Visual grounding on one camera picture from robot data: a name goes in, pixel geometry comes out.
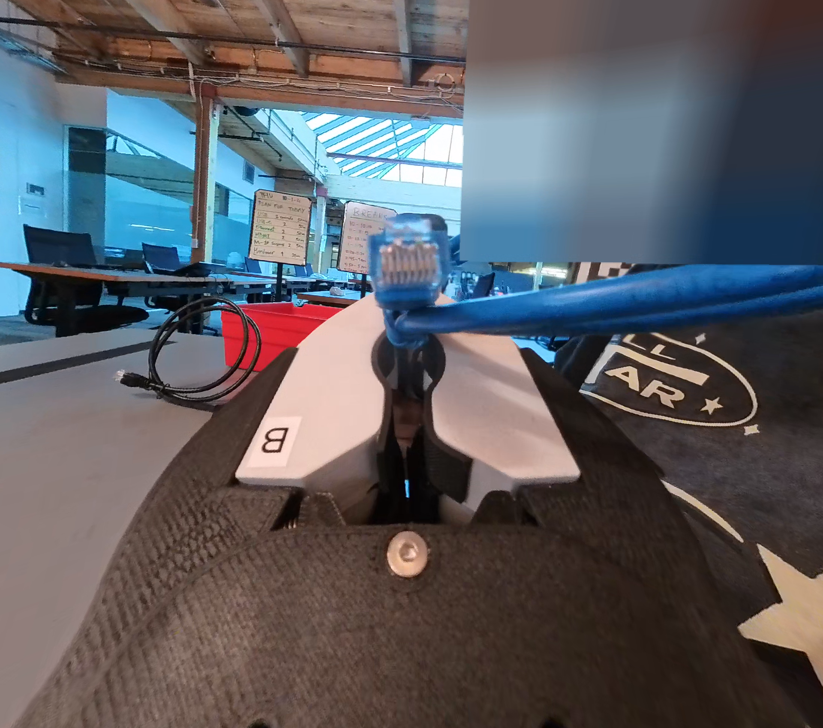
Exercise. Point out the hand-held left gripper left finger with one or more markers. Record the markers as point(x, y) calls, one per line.
point(321, 394)

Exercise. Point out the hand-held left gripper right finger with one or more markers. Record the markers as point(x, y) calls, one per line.
point(501, 413)

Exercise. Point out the red plastic bin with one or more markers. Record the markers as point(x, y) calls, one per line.
point(276, 329)

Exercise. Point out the white fiducial marker card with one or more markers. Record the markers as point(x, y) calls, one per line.
point(604, 273)

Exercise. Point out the person's black printed shirt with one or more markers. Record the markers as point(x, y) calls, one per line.
point(707, 451)

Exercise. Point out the black office chair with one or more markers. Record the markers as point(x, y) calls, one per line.
point(161, 259)
point(58, 265)

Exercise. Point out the wooden office desk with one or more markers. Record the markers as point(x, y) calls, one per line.
point(96, 273)

